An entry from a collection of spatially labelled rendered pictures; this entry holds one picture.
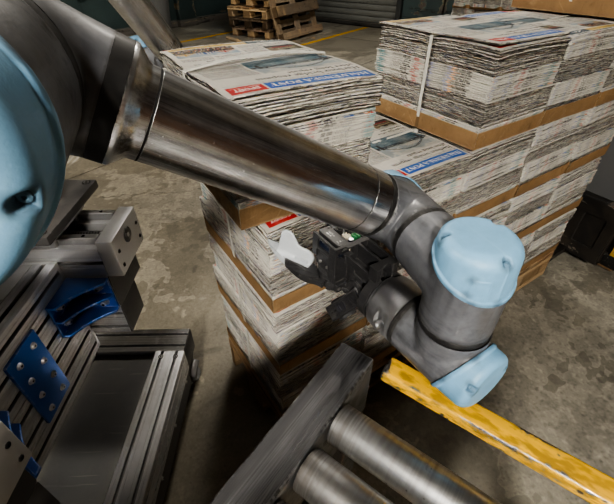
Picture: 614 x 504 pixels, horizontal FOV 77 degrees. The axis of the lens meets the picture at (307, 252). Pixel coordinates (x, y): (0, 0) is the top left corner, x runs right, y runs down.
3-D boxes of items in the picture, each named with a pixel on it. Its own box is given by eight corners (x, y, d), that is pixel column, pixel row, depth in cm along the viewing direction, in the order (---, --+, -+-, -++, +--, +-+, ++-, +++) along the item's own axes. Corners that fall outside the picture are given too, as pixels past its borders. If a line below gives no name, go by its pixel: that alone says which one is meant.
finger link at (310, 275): (295, 245, 59) (346, 263, 56) (296, 254, 60) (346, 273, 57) (279, 262, 56) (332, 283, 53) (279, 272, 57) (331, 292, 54)
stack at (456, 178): (230, 360, 146) (188, 153, 94) (440, 252, 196) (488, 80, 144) (284, 447, 120) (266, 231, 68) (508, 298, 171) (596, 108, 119)
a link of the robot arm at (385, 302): (425, 325, 51) (378, 354, 47) (400, 304, 54) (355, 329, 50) (437, 284, 46) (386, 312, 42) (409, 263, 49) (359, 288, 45)
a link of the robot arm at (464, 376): (526, 341, 38) (499, 389, 44) (440, 278, 45) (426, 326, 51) (475, 380, 35) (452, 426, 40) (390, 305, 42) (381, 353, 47)
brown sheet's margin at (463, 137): (369, 108, 118) (370, 93, 115) (433, 92, 131) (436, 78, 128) (473, 151, 93) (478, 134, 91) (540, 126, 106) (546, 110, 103)
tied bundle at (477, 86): (368, 110, 118) (377, 24, 104) (433, 94, 131) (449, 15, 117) (471, 153, 94) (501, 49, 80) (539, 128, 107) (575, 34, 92)
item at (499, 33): (378, 25, 105) (379, 20, 104) (448, 16, 117) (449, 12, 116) (497, 48, 81) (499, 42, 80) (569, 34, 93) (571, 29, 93)
